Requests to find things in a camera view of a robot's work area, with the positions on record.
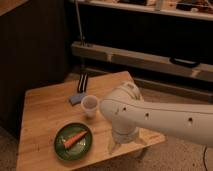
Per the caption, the clear plastic cup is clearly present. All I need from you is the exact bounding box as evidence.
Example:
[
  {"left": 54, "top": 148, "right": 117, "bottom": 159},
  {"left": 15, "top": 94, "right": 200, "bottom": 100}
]
[{"left": 81, "top": 95, "right": 99, "bottom": 118}]

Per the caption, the green round plate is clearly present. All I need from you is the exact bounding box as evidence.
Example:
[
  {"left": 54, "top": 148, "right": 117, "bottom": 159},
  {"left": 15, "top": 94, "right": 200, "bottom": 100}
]
[{"left": 54, "top": 123, "right": 93, "bottom": 161}]

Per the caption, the metal pole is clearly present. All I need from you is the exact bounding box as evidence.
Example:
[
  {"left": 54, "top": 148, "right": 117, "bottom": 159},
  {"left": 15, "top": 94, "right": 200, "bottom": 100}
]
[{"left": 74, "top": 0, "right": 85, "bottom": 46}]

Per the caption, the long grey wooden beam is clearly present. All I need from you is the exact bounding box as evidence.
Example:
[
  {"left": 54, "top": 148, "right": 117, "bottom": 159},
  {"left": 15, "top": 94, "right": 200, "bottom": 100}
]
[{"left": 71, "top": 42, "right": 213, "bottom": 82}]

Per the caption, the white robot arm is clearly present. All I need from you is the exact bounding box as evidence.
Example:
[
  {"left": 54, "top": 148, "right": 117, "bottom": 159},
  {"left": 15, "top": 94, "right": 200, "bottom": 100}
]
[{"left": 99, "top": 81, "right": 213, "bottom": 154}]

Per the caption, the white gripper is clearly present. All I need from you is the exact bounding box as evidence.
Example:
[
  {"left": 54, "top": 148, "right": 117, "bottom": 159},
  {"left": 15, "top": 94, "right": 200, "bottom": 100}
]
[{"left": 108, "top": 128, "right": 147, "bottom": 154}]

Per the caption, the black cable on floor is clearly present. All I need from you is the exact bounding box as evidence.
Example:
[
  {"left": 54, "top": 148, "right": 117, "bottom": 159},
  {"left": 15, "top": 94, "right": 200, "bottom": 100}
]
[{"left": 201, "top": 145, "right": 210, "bottom": 171}]

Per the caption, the black handle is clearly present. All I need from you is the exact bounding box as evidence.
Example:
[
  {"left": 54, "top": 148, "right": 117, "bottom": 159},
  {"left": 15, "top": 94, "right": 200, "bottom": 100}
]
[{"left": 169, "top": 58, "right": 200, "bottom": 68}]

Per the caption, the black white striped object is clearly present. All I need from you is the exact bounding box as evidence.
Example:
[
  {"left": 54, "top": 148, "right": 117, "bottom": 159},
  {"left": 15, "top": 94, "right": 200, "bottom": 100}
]
[{"left": 77, "top": 73, "right": 88, "bottom": 93}]

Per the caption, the cluttered shelf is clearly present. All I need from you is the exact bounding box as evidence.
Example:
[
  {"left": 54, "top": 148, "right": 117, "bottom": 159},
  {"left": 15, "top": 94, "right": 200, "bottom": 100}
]
[{"left": 70, "top": 0, "right": 213, "bottom": 22}]

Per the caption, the orange carrot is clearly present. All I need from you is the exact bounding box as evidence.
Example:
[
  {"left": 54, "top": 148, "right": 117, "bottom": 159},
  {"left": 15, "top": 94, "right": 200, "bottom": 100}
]
[{"left": 64, "top": 131, "right": 87, "bottom": 149}]

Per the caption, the blue sponge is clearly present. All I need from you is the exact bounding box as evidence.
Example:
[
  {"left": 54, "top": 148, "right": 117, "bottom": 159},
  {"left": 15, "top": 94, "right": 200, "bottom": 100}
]
[{"left": 69, "top": 92, "right": 86, "bottom": 105}]

